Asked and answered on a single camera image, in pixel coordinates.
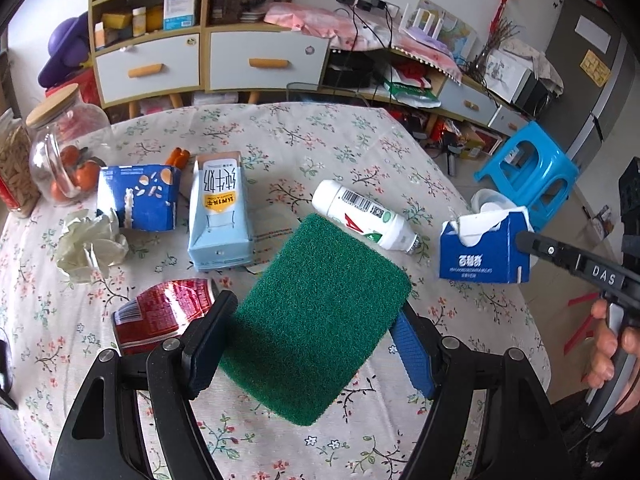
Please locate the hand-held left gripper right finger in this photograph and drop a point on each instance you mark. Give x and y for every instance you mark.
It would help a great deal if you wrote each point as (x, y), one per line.
(412, 355)

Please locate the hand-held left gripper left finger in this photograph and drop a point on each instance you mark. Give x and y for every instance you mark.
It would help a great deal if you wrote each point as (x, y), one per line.
(205, 355)

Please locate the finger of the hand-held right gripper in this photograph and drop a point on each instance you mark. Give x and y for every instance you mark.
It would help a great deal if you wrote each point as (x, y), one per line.
(545, 250)

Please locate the crushed red can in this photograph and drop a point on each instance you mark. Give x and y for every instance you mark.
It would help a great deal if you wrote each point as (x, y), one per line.
(160, 310)

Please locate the white trash bin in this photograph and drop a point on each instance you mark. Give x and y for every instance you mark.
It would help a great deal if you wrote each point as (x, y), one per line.
(487, 200)

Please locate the green scouring pad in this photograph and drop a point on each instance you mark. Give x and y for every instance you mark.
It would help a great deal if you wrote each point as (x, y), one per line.
(320, 310)

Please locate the light blue milk carton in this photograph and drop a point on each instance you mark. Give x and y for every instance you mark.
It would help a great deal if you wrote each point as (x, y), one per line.
(220, 220)

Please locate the white plastic bottle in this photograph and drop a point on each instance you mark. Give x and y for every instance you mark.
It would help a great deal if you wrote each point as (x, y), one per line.
(360, 210)

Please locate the white tissue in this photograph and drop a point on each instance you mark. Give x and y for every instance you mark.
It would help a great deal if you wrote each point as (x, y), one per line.
(85, 245)

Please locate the blue oat print carton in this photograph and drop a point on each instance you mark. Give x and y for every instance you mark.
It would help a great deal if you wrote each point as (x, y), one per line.
(145, 200)

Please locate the person's right hand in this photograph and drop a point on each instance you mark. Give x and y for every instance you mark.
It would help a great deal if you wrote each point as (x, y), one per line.
(605, 345)

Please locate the blue plastic stool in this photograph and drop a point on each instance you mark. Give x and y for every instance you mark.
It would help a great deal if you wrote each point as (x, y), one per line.
(530, 145)

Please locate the black grey tool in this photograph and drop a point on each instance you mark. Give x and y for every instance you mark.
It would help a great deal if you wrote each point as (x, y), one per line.
(453, 160)

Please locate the grey fridge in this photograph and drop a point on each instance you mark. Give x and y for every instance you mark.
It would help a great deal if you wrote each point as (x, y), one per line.
(585, 105)

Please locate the low wooden cabinet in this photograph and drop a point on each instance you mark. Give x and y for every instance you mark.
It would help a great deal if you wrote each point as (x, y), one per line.
(465, 95)

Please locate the white appliance box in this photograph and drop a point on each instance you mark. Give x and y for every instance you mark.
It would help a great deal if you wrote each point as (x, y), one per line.
(515, 77)

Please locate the person's dark clothing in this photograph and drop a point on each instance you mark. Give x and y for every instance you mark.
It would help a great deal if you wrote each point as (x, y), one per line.
(600, 450)

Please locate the small orange item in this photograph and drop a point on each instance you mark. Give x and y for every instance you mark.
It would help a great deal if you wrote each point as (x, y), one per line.
(176, 156)

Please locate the green white bag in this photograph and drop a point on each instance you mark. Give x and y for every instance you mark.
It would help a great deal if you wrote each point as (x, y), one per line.
(410, 92)

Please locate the dried branches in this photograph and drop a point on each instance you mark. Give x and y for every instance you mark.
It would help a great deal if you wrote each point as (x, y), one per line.
(492, 42)

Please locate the floral tablecloth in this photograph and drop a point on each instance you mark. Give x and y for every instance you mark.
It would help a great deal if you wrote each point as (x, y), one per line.
(325, 150)

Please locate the glass jar with oranges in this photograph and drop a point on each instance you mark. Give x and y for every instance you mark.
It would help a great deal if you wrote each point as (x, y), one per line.
(65, 160)

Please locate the clear jar of snacks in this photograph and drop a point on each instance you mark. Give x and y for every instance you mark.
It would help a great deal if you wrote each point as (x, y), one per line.
(15, 165)

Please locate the black printer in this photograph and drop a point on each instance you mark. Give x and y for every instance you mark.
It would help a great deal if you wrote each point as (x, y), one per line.
(347, 67)

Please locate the red bag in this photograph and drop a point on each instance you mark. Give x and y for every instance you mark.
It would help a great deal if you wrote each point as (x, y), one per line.
(87, 87)

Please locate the white drawer with round sticker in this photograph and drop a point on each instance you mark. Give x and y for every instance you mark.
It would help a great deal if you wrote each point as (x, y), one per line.
(235, 50)

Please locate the power strip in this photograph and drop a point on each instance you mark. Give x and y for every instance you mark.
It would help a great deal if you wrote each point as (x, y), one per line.
(360, 0)

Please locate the pink cloth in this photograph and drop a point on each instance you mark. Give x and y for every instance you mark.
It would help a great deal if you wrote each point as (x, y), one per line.
(320, 22)

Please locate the tall wooden shelf cabinet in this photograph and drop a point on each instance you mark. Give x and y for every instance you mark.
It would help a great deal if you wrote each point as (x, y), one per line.
(205, 25)

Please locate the purple plush hat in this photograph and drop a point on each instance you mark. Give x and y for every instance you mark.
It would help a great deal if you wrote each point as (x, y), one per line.
(65, 50)

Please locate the light blue box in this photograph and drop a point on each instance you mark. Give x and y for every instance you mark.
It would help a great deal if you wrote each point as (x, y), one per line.
(179, 7)

